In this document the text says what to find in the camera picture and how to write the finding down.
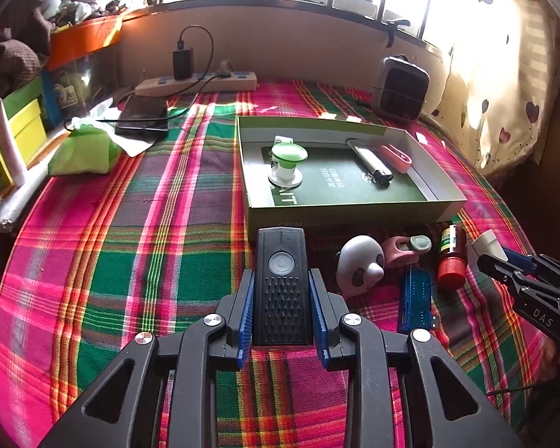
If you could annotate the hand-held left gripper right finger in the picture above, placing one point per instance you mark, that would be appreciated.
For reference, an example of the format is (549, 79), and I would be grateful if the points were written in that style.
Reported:
(318, 322)

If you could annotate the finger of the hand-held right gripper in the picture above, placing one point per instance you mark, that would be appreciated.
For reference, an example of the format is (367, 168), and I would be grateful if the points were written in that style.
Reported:
(499, 268)
(518, 261)

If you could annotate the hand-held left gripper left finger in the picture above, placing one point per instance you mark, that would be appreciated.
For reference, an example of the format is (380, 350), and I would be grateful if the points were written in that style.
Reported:
(246, 317)

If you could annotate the small white cone cap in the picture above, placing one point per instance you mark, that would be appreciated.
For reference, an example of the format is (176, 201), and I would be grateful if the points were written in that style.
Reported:
(485, 245)

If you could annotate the black bike light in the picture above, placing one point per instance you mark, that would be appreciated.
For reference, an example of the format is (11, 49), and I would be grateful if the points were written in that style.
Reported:
(282, 289)

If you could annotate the red-capped brown bottle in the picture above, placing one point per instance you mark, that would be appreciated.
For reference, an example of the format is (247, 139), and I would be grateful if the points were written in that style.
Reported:
(450, 266)

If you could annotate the white panda gadget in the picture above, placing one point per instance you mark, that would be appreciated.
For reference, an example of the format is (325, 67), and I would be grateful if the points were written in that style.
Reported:
(359, 266)

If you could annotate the blue translucent USB device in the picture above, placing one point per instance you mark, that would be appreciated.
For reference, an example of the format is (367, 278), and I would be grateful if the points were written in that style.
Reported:
(415, 298)

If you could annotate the pink correction tape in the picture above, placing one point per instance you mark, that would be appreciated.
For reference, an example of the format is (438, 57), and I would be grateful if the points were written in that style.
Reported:
(401, 252)

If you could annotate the green cardboard box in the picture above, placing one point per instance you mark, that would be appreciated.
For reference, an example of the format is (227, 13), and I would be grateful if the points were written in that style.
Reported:
(345, 186)

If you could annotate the pink clip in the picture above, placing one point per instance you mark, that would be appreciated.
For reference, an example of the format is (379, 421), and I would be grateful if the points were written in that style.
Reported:
(396, 158)

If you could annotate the green-topped white knob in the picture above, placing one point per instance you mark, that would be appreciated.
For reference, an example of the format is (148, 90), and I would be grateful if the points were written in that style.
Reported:
(289, 156)

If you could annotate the white round cap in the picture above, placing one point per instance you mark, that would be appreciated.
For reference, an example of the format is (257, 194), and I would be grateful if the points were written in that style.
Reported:
(283, 140)

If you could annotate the plaid blanket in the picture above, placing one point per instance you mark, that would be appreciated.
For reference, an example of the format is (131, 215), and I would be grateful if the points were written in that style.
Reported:
(121, 252)

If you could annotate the black smartphone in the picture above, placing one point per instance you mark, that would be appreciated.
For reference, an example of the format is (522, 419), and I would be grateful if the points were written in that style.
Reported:
(142, 114)

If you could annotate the green tissue pack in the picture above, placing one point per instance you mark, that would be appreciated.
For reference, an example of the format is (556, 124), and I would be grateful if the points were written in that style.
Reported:
(81, 154)

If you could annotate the white power strip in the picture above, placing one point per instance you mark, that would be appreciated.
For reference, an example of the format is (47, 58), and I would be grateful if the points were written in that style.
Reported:
(233, 83)

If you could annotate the black window hook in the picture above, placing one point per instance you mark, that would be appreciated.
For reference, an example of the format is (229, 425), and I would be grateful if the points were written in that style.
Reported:
(396, 32)

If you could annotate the black charger brick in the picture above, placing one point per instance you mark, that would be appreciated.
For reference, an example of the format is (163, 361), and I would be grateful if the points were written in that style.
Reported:
(183, 63)

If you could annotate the yellow-green cardboard box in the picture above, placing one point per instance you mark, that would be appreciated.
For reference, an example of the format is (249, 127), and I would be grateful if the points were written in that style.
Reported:
(23, 130)

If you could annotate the white tube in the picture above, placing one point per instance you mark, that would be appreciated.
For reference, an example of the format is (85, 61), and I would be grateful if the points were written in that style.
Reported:
(9, 144)

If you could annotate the blue box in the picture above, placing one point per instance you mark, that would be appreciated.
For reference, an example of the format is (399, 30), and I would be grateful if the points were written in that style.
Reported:
(51, 98)

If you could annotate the orange box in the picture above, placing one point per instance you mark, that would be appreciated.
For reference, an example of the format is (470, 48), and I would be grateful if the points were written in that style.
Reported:
(88, 39)

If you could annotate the brown checked cloth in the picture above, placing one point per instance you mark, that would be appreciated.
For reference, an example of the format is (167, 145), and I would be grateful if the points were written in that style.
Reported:
(9, 65)

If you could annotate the pile of small ornaments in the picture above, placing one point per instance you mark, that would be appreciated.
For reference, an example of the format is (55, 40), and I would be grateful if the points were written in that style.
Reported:
(70, 4)

